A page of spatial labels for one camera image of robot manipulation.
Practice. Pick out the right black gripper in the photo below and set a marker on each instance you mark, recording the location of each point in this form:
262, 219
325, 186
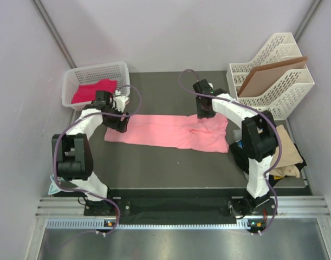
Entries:
202, 115

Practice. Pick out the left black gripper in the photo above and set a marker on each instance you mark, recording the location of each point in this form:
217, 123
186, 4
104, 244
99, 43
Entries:
120, 126

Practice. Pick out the pink t-shirt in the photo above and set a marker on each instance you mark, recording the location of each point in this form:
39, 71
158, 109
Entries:
174, 131

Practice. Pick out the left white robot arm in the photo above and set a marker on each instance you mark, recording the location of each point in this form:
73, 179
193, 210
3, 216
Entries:
72, 156

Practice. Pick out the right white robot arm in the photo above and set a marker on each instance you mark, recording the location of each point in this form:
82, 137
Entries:
258, 142

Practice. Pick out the magenta folded t-shirt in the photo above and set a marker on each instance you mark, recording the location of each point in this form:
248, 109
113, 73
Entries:
87, 92

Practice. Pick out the white plastic mesh basket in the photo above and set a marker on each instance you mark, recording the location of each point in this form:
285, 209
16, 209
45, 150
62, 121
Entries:
89, 75

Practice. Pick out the grey folded t-shirt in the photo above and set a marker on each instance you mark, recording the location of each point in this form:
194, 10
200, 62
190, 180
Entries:
237, 135

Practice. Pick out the black t-shirt with blue print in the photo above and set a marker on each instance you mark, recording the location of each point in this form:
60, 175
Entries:
241, 159

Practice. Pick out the brown cardboard sheet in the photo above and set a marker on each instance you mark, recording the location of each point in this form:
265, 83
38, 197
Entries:
261, 78

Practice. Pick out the white perforated file organizer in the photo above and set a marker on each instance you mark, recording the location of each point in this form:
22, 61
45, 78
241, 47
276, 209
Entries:
288, 91

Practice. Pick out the beige folded t-shirt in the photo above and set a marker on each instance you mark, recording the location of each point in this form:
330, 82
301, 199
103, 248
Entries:
291, 160

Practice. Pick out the teal headphones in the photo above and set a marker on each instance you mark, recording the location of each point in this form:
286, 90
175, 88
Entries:
53, 188

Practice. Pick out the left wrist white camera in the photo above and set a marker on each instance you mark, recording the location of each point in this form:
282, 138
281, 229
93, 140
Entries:
120, 101

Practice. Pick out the wrist white camera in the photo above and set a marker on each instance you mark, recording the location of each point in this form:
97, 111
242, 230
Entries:
219, 91
120, 101

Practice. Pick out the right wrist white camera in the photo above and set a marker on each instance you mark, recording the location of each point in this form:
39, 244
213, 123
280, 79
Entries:
219, 91

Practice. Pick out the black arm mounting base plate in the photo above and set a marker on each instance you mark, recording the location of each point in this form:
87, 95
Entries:
238, 207

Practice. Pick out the grey slotted cable duct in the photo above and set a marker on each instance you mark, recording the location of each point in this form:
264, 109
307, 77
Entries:
105, 224

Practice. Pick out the aluminium frame rail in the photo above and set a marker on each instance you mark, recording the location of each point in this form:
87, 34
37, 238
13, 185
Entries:
288, 206

